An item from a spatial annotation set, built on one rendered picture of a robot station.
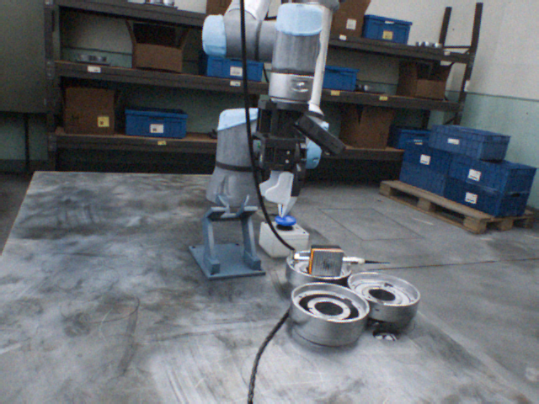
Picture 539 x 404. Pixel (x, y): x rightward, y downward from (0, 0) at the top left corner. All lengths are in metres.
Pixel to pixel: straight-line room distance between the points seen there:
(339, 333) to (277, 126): 0.37
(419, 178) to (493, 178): 0.82
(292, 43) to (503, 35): 4.98
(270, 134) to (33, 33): 3.63
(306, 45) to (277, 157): 0.19
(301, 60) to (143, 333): 0.48
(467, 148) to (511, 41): 1.53
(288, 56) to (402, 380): 0.50
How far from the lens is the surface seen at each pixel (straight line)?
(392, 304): 0.66
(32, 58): 4.31
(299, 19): 0.78
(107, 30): 4.54
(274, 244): 0.83
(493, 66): 5.68
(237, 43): 0.89
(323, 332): 0.60
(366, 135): 4.85
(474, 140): 4.43
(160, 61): 4.02
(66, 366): 0.57
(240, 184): 1.11
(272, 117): 0.79
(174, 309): 0.66
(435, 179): 4.70
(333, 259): 0.73
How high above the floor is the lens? 1.13
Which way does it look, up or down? 16 degrees down
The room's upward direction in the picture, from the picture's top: 7 degrees clockwise
